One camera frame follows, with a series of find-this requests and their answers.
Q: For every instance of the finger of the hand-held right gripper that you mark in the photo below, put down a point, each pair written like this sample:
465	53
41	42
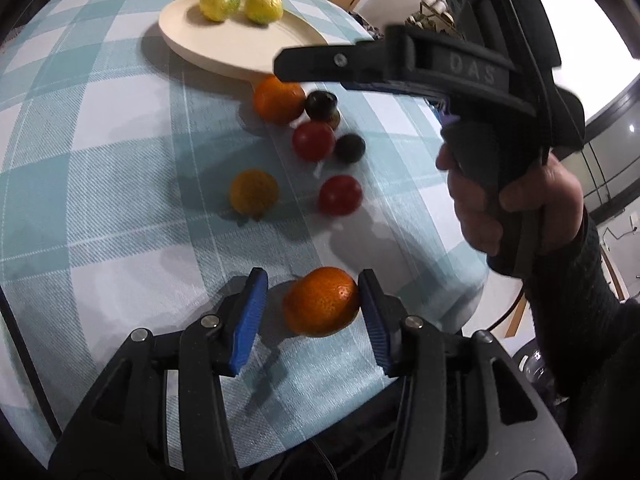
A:
320	62
385	87

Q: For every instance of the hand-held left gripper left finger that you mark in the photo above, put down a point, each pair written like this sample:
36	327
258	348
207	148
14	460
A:
250	320

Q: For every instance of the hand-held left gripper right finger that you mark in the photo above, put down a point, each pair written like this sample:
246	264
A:
372	320

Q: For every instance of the dark purple plum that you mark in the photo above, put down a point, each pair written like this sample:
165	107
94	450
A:
350	148
321	105

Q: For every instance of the orange mandarin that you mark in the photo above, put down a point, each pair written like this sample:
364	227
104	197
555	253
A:
321	308
278	102

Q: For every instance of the brown longan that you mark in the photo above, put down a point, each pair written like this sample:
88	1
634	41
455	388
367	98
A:
254	193
334	121

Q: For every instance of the red tomato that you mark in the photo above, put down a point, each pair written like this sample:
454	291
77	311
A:
340	195
313	141

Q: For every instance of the cream round plate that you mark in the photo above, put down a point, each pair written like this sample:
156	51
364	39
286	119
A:
240	45

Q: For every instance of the person's right forearm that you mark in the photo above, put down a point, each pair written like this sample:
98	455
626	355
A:
580	300

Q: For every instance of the person's right hand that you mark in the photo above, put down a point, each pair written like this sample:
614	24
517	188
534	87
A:
475	215

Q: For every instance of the wooden shoe rack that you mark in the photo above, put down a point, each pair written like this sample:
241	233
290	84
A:
430	12

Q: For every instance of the green yellow citrus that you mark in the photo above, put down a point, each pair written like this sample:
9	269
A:
219	3

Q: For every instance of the teal checked tablecloth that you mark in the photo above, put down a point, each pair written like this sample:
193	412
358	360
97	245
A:
110	170

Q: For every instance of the black bar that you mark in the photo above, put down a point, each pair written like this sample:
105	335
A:
30	360

